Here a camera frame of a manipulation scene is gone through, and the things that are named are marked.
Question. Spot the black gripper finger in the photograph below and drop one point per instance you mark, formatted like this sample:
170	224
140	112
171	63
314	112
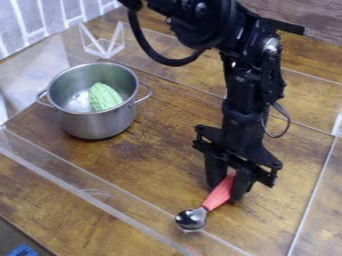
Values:
242	184
215	169

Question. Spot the stainless steel pot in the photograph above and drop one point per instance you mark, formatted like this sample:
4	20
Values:
68	96

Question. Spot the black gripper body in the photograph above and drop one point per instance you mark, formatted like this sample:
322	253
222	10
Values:
238	143

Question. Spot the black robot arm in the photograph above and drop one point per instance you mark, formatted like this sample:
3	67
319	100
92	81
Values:
220	24

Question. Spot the green bumpy toy vegetable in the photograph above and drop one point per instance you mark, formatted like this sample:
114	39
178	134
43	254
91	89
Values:
103	97

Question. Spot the pink handled metal spoon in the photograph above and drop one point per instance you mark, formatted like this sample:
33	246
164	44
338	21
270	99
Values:
191	220

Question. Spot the clear acrylic corner bracket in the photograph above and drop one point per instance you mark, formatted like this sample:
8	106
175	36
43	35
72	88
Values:
104	48

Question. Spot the blue object at corner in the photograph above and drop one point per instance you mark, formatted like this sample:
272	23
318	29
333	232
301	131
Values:
23	250

